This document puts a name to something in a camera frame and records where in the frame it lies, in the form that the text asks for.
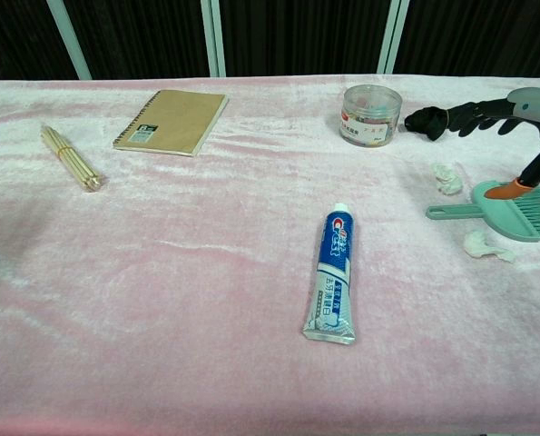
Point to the pale green frame post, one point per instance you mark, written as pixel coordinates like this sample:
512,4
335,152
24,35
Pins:
69,38
214,36
393,36

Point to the brown spiral notebook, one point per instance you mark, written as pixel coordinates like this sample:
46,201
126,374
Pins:
172,120

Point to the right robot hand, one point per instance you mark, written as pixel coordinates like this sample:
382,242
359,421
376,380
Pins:
537,106

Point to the clear jar of coloured clips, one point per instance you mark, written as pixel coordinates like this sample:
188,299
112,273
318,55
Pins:
370,120

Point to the blue white toothpaste tube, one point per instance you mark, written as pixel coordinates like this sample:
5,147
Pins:
335,272

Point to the bundle of wooden sticks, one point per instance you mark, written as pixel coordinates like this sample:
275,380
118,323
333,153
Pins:
70,156

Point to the black rolled sock bundle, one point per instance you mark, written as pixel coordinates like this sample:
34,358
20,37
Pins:
428,120

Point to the black pleated curtain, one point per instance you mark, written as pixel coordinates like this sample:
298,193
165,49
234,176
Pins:
297,32

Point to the pink plush table cloth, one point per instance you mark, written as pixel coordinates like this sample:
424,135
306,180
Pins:
160,272

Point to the teal plastic dustpan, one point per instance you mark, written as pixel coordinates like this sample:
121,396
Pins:
496,215

